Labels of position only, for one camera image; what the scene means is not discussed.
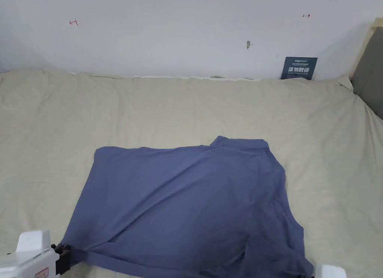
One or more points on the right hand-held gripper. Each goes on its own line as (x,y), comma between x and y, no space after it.
(329,271)

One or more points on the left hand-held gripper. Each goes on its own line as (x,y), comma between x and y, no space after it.
(33,255)

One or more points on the dark blue shirt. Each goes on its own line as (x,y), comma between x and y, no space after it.
(191,206)

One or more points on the bed with beige sheet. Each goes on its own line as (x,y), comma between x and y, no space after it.
(179,110)

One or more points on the dark blue sign card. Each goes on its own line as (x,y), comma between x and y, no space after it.
(299,68)

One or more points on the grey padded headboard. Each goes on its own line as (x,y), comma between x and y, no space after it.
(369,68)

